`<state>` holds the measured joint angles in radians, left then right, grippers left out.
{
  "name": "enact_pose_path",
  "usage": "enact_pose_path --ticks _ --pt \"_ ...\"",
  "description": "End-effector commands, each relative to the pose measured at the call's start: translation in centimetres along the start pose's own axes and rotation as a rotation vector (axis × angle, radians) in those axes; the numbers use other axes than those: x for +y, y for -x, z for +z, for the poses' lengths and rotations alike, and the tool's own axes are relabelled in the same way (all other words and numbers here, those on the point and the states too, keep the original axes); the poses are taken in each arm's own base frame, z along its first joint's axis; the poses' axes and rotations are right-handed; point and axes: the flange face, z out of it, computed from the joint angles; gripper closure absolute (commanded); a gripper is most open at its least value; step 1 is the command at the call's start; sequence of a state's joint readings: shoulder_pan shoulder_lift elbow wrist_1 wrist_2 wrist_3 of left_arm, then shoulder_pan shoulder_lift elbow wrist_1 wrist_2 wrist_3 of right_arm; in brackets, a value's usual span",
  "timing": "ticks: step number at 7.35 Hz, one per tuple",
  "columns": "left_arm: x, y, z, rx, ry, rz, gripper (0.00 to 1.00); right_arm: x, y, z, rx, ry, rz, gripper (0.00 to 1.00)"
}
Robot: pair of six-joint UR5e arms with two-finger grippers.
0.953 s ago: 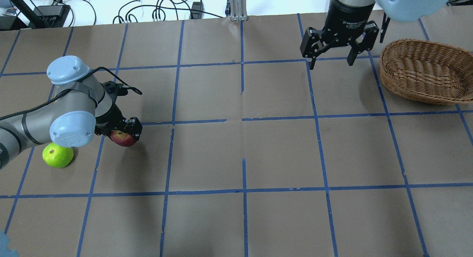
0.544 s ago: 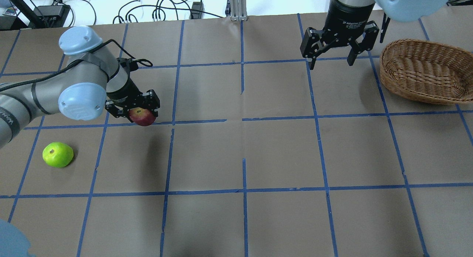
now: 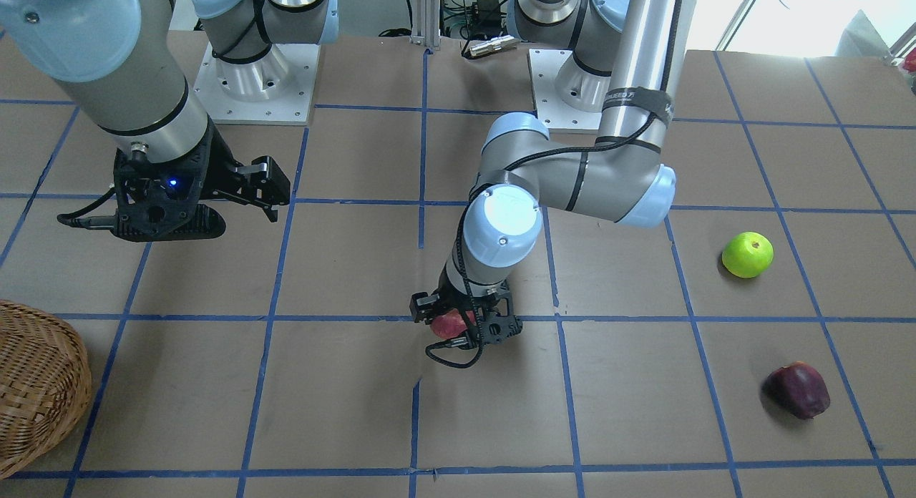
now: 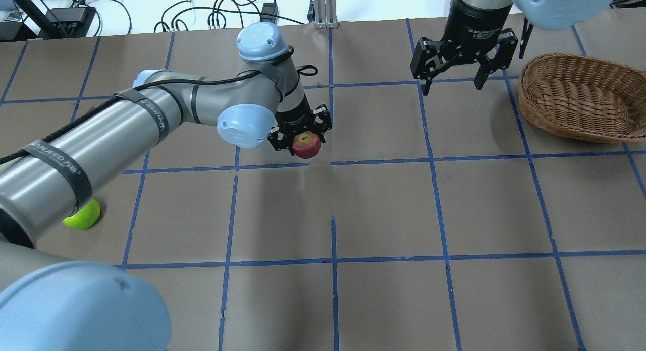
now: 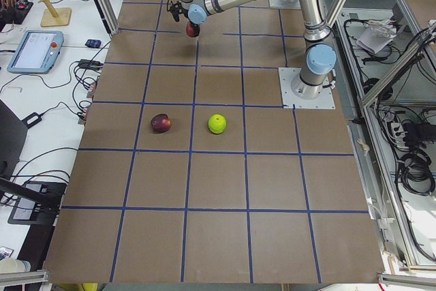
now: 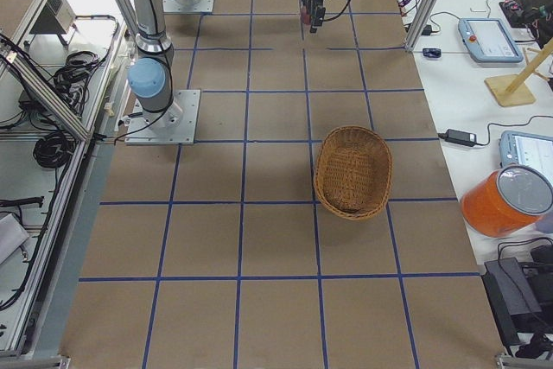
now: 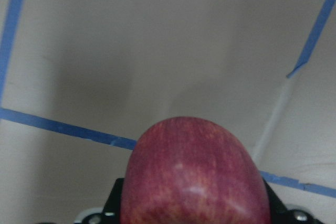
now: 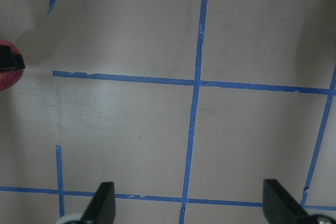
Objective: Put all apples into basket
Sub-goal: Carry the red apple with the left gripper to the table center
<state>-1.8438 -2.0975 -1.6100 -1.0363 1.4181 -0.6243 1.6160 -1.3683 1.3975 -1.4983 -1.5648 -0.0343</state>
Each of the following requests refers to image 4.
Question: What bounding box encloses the green apple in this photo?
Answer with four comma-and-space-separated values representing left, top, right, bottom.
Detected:
62, 199, 101, 229

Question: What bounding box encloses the aluminium frame post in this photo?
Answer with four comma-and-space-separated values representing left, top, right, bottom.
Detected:
312, 0, 339, 29

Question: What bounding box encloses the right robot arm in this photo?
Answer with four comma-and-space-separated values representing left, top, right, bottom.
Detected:
410, 0, 614, 96

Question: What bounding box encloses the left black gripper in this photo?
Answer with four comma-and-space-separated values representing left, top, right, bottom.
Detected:
267, 96, 333, 153

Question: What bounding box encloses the black power adapter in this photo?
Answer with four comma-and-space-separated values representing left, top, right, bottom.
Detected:
46, 7, 96, 38

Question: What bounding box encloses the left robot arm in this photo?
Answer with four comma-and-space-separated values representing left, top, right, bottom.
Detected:
1, 22, 333, 350

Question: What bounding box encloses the wicker basket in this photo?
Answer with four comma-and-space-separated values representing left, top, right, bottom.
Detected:
518, 53, 645, 144

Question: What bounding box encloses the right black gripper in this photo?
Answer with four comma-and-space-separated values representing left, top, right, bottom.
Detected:
410, 0, 519, 96

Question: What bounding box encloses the black monitor stand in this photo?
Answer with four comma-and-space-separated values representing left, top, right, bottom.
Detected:
13, 0, 66, 39

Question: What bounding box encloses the red apple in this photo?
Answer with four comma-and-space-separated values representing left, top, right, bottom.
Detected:
291, 131, 322, 159

